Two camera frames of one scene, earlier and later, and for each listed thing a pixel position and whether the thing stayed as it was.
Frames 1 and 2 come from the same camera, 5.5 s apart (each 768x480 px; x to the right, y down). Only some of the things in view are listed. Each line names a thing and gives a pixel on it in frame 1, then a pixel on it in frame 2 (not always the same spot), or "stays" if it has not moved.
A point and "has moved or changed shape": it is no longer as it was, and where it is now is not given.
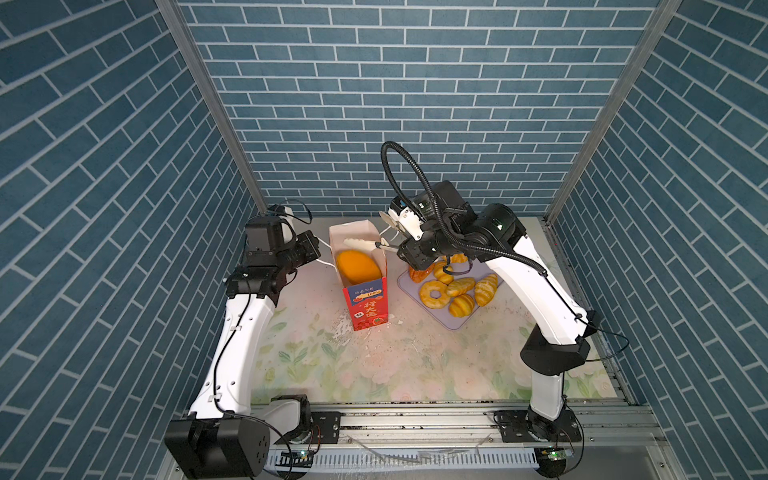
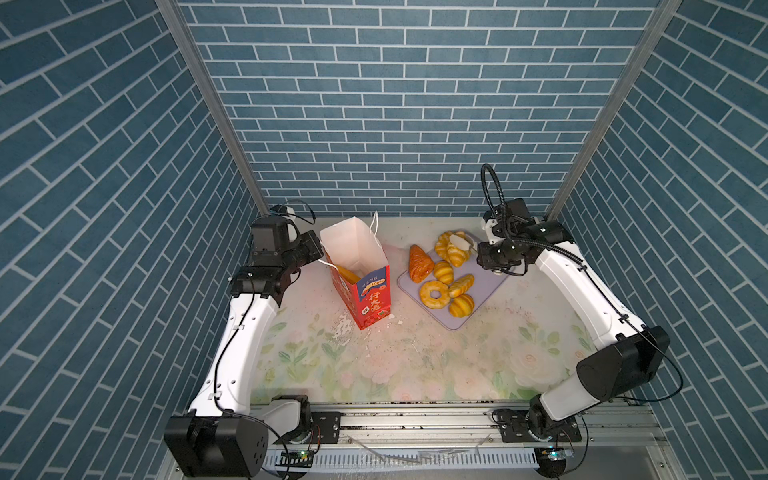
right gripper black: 411,253 to 484,258
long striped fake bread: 485,289 has moved or changed shape
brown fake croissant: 419,275 stays
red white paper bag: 359,266 stays
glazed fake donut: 434,303 stays
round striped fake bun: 461,305 stays
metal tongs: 381,244 has moved or changed shape
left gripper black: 309,249 stays
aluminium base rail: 458,440 stays
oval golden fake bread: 355,267 has moved or changed shape
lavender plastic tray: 464,269 stays
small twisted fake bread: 460,286 stays
